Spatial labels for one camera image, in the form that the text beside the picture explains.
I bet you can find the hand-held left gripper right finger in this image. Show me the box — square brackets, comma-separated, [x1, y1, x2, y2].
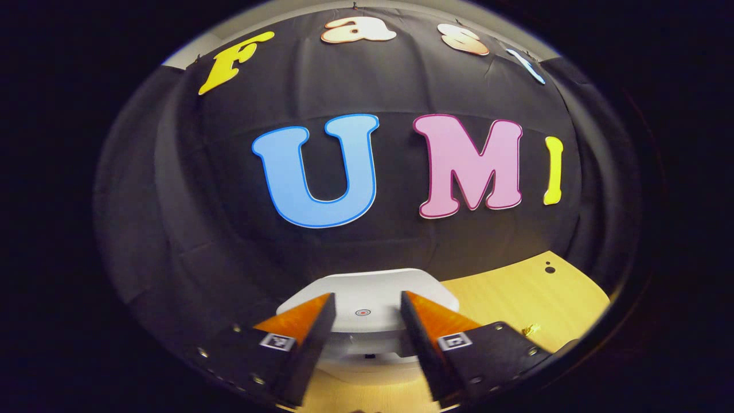
[400, 290, 554, 405]

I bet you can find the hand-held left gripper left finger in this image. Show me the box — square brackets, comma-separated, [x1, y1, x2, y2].
[192, 291, 337, 408]

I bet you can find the white desktop garbage bin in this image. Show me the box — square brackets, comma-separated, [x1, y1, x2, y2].
[276, 268, 460, 386]

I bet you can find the wooden desktop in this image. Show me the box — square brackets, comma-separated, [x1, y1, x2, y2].
[298, 251, 611, 413]

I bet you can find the black backdrop cloth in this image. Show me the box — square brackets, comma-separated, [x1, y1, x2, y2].
[95, 6, 640, 350]

